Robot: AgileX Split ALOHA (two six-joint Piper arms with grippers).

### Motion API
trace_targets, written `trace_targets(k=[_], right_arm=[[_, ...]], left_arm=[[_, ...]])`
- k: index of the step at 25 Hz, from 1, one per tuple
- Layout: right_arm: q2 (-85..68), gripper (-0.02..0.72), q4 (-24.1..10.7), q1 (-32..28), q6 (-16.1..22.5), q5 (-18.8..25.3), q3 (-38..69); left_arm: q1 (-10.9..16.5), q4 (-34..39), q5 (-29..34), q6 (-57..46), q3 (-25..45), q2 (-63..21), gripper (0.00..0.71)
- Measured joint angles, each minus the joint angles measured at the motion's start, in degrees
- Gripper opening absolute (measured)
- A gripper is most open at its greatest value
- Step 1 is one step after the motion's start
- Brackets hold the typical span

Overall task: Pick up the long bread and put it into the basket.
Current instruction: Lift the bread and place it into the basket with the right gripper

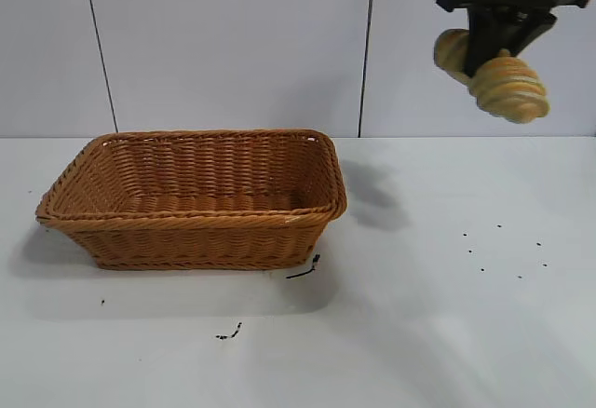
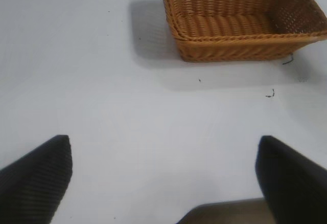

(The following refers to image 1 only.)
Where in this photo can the long striped bread roll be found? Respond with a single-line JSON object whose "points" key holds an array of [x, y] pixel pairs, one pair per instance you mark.
{"points": [[510, 87]]}

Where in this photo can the brown woven wicker basket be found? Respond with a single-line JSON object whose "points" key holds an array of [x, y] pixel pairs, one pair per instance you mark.
{"points": [[186, 240]]}

